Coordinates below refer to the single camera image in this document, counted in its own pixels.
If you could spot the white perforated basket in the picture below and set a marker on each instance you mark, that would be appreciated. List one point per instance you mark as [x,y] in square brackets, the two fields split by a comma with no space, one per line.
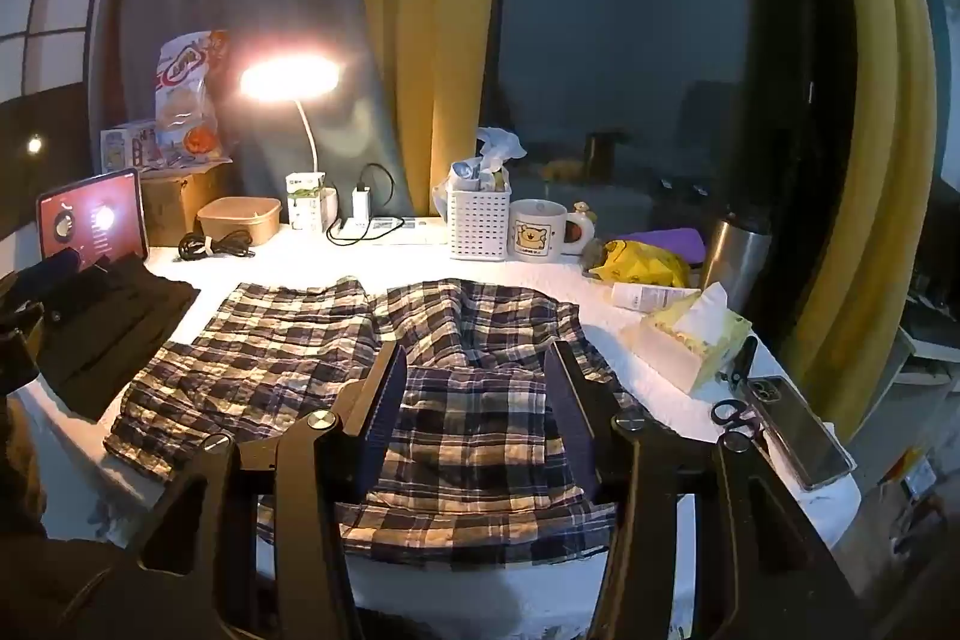
[480,224]

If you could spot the tablet with red screen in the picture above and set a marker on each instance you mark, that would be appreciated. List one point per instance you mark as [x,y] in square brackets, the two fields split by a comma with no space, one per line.
[90,220]

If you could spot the plaid pants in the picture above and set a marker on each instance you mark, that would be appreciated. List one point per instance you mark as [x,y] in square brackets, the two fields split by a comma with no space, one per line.
[465,355]

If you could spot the white desk lamp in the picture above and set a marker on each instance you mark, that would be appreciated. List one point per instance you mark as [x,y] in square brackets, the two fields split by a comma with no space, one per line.
[289,78]

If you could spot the yellow tissue box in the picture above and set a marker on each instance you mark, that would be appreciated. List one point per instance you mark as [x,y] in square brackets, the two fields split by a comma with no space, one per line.
[690,340]

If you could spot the white tube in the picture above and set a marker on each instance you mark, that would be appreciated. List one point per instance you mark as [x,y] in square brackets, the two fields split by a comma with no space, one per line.
[645,296]

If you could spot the black folded garment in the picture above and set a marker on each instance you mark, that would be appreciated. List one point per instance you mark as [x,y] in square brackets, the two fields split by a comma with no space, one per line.
[112,325]

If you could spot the smartphone in clear case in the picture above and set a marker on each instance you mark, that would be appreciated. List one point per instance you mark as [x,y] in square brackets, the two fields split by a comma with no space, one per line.
[799,434]

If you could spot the cardboard box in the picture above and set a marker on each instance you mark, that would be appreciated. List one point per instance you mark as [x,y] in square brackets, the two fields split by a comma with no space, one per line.
[176,201]

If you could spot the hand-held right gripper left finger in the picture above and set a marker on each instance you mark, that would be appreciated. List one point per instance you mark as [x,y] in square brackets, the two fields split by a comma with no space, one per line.
[382,404]

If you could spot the white power strip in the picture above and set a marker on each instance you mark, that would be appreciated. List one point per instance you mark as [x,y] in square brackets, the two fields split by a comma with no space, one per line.
[409,230]

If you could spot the narrow yellow curtain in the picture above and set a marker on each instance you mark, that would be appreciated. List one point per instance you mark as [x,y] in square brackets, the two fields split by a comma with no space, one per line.
[427,10]

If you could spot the white charger plug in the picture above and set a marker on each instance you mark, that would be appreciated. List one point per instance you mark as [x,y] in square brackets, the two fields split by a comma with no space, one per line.
[362,201]

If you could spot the small printed box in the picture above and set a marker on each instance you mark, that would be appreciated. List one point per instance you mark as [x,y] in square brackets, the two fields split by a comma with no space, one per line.
[127,145]

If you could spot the person's left forearm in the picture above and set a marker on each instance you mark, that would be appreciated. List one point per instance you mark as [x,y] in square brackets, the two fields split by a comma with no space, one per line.
[19,460]

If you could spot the white cartoon mug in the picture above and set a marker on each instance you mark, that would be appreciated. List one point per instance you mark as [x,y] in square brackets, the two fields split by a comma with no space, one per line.
[536,231]

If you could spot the green white milk carton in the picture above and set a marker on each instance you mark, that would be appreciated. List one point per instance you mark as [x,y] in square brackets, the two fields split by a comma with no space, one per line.
[304,201]

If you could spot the purple flat pouch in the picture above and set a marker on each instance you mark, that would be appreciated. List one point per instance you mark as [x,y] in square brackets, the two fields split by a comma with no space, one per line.
[671,242]

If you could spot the printed snack bag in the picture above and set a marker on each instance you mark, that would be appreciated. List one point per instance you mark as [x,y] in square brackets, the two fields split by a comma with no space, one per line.
[184,85]

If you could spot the brown food container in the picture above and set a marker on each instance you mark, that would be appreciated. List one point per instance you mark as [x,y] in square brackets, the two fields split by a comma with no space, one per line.
[238,220]

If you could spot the person's body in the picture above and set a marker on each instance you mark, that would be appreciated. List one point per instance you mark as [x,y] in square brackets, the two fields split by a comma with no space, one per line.
[52,587]

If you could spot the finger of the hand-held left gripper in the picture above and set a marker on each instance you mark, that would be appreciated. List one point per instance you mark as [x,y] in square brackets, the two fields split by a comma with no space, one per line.
[46,271]

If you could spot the black scissors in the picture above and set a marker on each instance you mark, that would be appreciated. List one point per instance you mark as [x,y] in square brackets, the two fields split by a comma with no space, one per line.
[731,419]

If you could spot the steel thermos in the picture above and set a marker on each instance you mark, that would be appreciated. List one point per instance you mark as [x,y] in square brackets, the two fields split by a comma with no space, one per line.
[739,257]

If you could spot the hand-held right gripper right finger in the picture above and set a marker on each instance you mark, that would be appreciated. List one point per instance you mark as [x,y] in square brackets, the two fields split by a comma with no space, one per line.
[571,415]

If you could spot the wide yellow curtain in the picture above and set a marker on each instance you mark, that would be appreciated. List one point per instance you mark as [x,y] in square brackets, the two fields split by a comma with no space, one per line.
[877,123]

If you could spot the white side shelf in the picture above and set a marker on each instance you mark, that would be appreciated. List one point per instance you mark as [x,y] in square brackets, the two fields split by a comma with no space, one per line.
[926,347]

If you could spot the yellow plastic bag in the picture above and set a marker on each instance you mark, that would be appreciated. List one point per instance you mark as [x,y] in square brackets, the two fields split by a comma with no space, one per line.
[641,261]

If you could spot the crumpled plastic bag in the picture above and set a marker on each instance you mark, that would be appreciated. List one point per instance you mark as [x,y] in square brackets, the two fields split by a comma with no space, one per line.
[495,149]

